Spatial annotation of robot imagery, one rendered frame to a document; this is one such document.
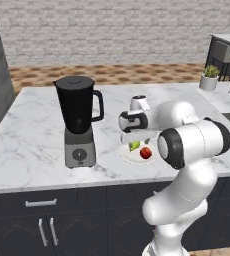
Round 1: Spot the dark drawer front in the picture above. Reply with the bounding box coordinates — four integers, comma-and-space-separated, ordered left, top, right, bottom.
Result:
0, 186, 108, 219

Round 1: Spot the red peach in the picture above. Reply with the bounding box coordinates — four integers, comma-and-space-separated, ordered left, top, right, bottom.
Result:
139, 146, 153, 160

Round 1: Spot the dark cupboard run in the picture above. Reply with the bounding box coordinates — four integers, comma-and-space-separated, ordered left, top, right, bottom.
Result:
106, 175, 230, 256

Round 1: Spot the dark cupboard door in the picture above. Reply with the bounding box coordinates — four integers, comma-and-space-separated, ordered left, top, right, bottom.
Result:
0, 214, 49, 256
46, 209, 108, 256

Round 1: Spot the green pear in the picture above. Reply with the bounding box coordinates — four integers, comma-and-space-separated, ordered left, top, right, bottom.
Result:
129, 140, 142, 153

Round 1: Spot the silver drawer handle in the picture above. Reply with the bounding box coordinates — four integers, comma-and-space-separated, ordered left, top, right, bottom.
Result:
24, 198, 58, 208

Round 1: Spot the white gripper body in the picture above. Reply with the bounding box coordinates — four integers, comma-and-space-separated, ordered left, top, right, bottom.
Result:
120, 128, 162, 145

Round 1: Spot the silver cupboard door handle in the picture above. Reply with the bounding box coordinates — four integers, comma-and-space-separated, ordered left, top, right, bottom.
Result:
37, 218, 49, 248
49, 217, 59, 247

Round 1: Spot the potted plant in white pot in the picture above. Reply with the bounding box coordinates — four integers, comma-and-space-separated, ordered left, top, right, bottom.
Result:
198, 64, 222, 92

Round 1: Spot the black blender with grey base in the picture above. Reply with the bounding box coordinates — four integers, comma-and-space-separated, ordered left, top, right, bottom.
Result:
52, 75, 105, 169

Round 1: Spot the white plate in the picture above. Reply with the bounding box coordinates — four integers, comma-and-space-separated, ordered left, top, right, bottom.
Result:
119, 141, 158, 166

